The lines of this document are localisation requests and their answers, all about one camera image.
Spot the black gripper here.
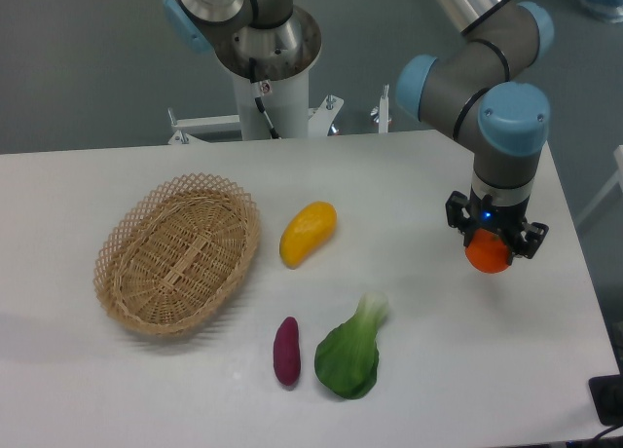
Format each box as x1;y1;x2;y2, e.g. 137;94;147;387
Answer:
445;190;549;266

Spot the orange fruit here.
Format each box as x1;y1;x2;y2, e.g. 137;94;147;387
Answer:
465;229;509;274

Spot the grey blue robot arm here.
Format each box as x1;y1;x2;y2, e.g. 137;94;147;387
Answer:
163;0;554;274

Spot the woven wicker basket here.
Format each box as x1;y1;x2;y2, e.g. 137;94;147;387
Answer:
93;173;261;336

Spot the yellow mango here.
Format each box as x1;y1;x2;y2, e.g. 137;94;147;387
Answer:
279;201;338;269

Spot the green bok choy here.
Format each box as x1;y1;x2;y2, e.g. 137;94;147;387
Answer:
314;292;388;400

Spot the black device at edge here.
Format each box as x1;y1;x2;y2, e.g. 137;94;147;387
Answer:
588;375;622;426

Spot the purple sweet potato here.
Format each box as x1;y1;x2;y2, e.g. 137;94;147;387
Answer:
273;317;301;387

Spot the white frame at right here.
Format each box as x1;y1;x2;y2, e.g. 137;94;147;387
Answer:
574;145;622;232

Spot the white post with bolt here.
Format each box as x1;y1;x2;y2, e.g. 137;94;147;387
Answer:
370;84;392;133

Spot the white right base bracket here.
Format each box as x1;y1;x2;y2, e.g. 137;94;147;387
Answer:
308;94;344;138

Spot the white base bracket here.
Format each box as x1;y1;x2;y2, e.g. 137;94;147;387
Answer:
308;94;344;138
167;107;242;145

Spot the black cable on pedestal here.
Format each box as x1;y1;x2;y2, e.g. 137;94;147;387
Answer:
248;56;283;140

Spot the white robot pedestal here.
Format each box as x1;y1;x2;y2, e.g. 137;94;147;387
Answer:
212;7;323;140

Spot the white left base bracket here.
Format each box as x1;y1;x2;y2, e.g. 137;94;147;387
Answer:
167;107;242;145

